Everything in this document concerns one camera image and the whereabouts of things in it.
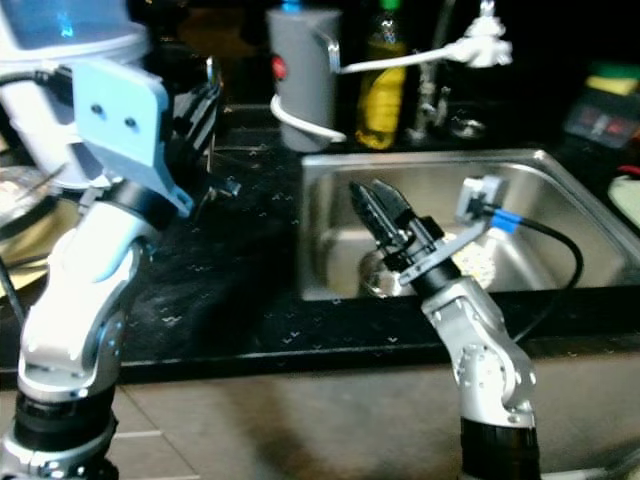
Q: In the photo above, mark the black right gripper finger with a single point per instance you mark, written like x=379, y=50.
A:
x=390, y=205
x=368, y=215

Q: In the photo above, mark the steel bowl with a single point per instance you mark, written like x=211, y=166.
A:
x=378, y=278
x=30, y=195

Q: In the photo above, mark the stainless steel sink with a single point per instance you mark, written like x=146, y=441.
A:
x=325, y=210

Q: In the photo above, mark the yellow oil bottle green cap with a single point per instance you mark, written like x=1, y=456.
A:
x=380, y=100

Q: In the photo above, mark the grey canister with red button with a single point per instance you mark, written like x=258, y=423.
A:
x=305, y=90

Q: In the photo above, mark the chrome faucet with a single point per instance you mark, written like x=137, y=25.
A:
x=433, y=100

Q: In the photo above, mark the brown cabinet door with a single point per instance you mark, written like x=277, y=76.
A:
x=310, y=420

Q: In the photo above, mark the yellow plate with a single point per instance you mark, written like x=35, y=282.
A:
x=25, y=265

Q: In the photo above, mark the dark device with red display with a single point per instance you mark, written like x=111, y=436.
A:
x=600, y=122

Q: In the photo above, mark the yellow green sponge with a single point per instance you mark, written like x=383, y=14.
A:
x=615, y=78

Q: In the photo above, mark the brown cabinet drawer front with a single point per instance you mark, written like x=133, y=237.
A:
x=135, y=410

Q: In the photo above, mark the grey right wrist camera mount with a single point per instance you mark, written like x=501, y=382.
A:
x=465, y=225

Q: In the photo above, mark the pale blue left wrist camera mount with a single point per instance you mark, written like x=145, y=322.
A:
x=125, y=120

